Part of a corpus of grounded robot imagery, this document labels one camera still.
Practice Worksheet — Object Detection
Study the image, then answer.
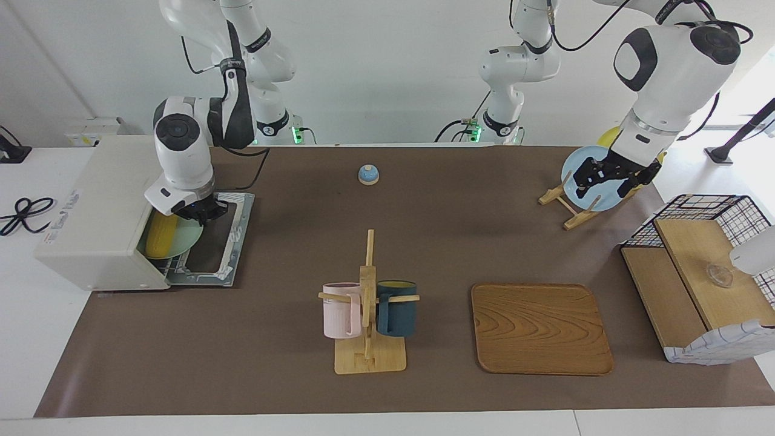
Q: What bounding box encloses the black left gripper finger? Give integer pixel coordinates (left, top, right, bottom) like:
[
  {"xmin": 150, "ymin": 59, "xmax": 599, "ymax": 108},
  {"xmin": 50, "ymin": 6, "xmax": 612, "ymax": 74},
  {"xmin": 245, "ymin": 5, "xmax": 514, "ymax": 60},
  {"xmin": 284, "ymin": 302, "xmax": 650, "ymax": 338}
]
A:
[
  {"xmin": 615, "ymin": 170, "xmax": 645, "ymax": 197},
  {"xmin": 572, "ymin": 157, "xmax": 612, "ymax": 200}
]

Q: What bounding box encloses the pale green round plate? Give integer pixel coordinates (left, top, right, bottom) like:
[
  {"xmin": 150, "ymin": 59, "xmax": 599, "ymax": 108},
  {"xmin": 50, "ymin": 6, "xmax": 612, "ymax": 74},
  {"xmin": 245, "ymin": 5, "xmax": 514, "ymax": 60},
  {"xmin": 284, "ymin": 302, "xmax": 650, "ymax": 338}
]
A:
[{"xmin": 145, "ymin": 215, "xmax": 203, "ymax": 260}]

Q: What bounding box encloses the yellow corn cob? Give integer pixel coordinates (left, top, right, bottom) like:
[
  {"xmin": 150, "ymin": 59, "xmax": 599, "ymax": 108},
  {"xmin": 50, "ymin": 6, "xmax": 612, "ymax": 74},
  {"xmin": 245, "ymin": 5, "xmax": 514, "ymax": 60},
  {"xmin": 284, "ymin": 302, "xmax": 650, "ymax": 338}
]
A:
[{"xmin": 145, "ymin": 212, "xmax": 179, "ymax": 260}]

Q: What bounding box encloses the beige toaster oven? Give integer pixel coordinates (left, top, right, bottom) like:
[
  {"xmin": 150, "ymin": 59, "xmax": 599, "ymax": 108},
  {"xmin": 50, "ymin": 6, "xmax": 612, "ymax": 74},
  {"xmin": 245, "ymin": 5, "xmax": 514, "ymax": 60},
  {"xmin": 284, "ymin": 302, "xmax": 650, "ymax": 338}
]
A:
[{"xmin": 35, "ymin": 134, "xmax": 255, "ymax": 291}]

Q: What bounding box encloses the light blue plate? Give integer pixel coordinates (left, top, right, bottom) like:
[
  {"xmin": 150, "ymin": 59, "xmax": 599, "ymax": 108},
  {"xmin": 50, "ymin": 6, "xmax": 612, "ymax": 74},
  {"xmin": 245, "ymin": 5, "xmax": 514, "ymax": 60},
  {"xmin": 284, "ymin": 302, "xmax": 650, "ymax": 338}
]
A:
[{"xmin": 561, "ymin": 145, "xmax": 642, "ymax": 213}]

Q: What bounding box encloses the yellow plate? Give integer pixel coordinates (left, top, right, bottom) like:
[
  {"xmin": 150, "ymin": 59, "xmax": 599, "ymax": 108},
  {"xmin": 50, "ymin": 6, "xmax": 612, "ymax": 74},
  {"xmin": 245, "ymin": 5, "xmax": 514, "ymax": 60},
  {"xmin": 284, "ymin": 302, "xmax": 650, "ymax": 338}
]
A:
[{"xmin": 596, "ymin": 126, "xmax": 667, "ymax": 164}]

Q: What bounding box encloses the wooden plate rack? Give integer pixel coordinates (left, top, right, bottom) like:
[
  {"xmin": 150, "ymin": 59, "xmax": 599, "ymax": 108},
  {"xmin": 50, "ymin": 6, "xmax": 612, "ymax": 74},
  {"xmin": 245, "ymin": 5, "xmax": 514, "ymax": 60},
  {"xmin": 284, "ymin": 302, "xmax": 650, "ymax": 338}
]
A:
[{"xmin": 539, "ymin": 182, "xmax": 645, "ymax": 231}]

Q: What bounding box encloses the black tripod stand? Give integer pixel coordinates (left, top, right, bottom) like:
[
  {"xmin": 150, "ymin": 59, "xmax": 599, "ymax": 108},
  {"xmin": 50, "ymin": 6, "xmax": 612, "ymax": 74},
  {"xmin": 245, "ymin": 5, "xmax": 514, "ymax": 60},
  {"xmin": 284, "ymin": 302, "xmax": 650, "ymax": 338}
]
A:
[{"xmin": 705, "ymin": 97, "xmax": 775, "ymax": 165}]

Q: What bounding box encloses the white power strip box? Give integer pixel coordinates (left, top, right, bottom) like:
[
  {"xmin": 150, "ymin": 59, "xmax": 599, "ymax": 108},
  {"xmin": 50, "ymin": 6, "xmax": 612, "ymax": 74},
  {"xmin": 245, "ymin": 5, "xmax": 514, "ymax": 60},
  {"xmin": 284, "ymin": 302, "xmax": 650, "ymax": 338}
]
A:
[{"xmin": 65, "ymin": 118, "xmax": 128, "ymax": 149}]

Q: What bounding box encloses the white rounded plastic housing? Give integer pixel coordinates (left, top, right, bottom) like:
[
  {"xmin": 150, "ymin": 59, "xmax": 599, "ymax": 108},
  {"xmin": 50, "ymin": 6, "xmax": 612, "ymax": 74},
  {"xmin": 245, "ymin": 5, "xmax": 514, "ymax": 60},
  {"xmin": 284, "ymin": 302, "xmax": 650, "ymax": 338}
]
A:
[{"xmin": 730, "ymin": 224, "xmax": 775, "ymax": 276}]

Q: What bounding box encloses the brown wooden tray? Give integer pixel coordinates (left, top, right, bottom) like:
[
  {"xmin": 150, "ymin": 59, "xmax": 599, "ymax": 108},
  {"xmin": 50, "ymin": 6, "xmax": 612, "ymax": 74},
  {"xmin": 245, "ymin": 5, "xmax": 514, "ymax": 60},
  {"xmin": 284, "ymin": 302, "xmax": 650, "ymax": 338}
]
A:
[{"xmin": 471, "ymin": 283, "xmax": 614, "ymax": 376}]

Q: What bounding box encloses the pink mug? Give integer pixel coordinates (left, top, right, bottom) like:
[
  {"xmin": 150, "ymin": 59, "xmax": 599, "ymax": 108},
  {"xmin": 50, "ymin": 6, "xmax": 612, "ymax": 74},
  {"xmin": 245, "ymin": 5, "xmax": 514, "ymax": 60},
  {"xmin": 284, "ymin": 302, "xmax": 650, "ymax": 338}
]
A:
[{"xmin": 322, "ymin": 282, "xmax": 362, "ymax": 339}]

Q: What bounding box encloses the brown table mat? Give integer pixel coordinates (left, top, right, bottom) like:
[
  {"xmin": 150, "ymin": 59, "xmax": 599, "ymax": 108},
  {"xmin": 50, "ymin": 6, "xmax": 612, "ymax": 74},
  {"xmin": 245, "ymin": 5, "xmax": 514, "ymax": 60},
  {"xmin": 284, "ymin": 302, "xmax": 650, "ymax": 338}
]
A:
[{"xmin": 35, "ymin": 145, "xmax": 775, "ymax": 418}]

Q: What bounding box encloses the white grid-patterned cloth liner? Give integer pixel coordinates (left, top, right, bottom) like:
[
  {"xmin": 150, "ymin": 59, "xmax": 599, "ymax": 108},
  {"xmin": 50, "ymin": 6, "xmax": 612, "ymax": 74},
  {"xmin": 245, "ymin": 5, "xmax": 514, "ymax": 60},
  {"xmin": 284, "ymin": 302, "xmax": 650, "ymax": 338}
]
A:
[{"xmin": 663, "ymin": 318, "xmax": 775, "ymax": 365}]

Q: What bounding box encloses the black stand base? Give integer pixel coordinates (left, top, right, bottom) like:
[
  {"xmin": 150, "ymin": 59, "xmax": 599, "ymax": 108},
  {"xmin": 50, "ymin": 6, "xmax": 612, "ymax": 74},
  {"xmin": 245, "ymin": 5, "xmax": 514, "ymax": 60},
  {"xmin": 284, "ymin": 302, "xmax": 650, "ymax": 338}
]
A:
[{"xmin": 0, "ymin": 127, "xmax": 31, "ymax": 164}]

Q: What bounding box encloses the dark blue mug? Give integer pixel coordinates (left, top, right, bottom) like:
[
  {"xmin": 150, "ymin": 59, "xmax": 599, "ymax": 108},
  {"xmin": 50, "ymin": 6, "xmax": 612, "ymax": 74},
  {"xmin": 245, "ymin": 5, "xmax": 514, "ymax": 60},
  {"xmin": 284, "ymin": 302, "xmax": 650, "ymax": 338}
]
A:
[{"xmin": 377, "ymin": 280, "xmax": 417, "ymax": 338}]

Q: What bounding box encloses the wooden mug tree stand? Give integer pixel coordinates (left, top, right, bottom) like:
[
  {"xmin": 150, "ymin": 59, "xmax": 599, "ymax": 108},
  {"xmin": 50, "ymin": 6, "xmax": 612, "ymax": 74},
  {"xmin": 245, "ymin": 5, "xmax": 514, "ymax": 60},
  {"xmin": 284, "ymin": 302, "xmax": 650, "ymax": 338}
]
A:
[{"xmin": 318, "ymin": 229, "xmax": 420, "ymax": 375}]

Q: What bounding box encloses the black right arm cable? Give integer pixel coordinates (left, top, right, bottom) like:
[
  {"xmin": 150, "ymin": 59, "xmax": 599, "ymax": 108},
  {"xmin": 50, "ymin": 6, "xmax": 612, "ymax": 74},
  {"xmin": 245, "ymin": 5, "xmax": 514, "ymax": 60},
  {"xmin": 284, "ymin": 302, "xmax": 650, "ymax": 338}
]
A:
[{"xmin": 180, "ymin": 36, "xmax": 270, "ymax": 191}]

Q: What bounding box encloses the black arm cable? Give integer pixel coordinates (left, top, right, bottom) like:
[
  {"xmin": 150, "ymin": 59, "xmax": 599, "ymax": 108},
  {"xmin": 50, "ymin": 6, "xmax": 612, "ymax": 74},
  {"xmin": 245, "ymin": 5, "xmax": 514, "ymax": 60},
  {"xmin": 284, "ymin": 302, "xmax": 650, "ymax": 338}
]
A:
[
  {"xmin": 548, "ymin": 0, "xmax": 754, "ymax": 140},
  {"xmin": 180, "ymin": 36, "xmax": 270, "ymax": 191}
]

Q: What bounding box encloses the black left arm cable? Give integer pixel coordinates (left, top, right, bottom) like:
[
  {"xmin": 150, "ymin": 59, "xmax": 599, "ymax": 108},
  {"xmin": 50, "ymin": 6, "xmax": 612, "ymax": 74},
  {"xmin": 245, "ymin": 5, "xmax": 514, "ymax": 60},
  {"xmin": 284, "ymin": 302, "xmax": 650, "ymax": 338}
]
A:
[{"xmin": 548, "ymin": 0, "xmax": 754, "ymax": 140}]

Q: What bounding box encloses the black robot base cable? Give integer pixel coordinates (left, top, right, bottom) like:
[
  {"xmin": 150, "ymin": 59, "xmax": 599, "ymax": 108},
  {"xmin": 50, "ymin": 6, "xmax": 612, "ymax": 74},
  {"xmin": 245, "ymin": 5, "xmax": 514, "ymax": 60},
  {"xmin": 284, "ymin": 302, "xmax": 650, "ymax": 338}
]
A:
[{"xmin": 433, "ymin": 91, "xmax": 485, "ymax": 143}]

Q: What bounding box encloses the black coiled table cable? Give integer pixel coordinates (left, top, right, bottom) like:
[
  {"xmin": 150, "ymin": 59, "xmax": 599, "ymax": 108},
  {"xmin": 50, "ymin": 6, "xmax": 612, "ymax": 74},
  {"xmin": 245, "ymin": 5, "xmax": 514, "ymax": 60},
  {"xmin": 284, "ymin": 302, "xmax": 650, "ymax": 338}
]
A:
[{"xmin": 0, "ymin": 197, "xmax": 55, "ymax": 237}]

